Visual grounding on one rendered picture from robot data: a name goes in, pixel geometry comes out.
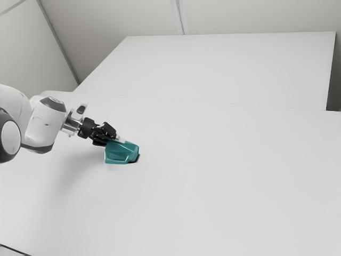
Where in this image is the teal faceted mug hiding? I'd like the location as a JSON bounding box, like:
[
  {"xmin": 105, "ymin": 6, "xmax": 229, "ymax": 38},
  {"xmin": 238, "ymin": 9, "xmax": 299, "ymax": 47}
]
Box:
[{"xmin": 103, "ymin": 140, "xmax": 140, "ymax": 164}]

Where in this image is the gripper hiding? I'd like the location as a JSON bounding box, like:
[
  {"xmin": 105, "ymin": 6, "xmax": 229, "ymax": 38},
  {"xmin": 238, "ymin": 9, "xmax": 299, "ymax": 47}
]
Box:
[{"xmin": 77, "ymin": 117, "xmax": 127, "ymax": 147}]

